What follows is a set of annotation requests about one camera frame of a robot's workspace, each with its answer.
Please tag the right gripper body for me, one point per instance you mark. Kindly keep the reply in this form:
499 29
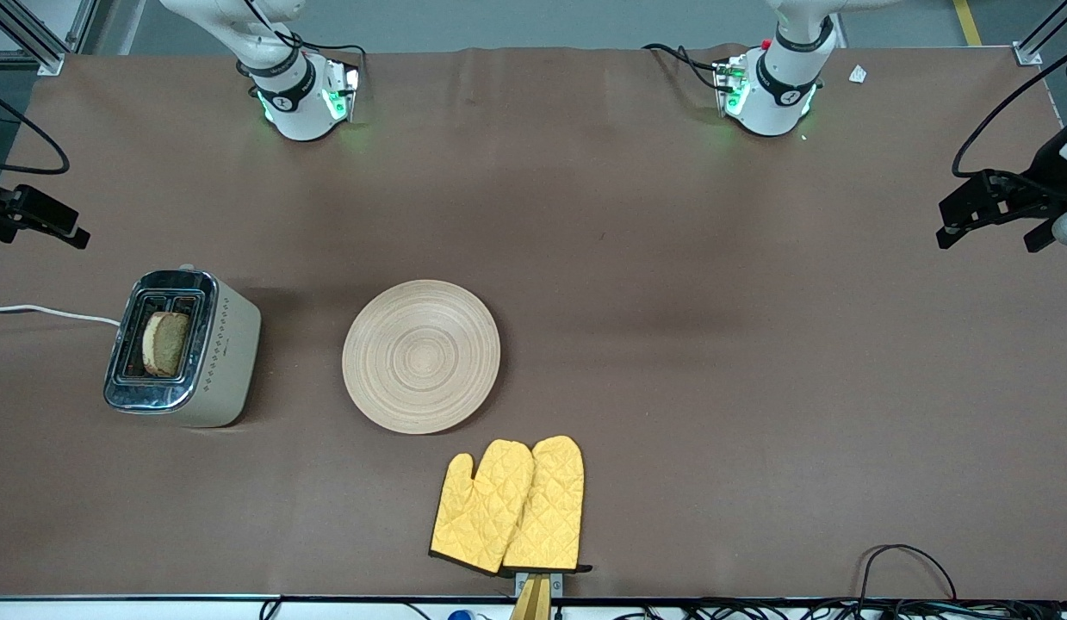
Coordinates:
1 209

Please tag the beige chrome two-slot toaster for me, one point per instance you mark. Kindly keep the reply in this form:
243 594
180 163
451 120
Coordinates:
207 357

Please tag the small metal bracket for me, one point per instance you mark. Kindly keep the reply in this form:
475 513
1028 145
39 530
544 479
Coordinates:
556 583

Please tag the round wooden plate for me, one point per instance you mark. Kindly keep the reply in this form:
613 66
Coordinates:
421 357

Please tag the brown toast slice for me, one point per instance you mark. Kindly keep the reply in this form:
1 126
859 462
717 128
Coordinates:
166 344

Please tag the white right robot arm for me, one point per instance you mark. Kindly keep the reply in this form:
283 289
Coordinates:
296 103

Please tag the brown table cloth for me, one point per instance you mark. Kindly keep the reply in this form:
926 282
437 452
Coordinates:
671 474

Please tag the yellow quilted oven mitt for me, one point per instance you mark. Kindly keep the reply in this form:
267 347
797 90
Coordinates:
555 508
481 508

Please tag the white paper scrap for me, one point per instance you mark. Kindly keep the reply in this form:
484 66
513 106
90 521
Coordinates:
858 74

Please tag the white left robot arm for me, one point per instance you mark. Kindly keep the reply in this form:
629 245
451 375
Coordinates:
774 95

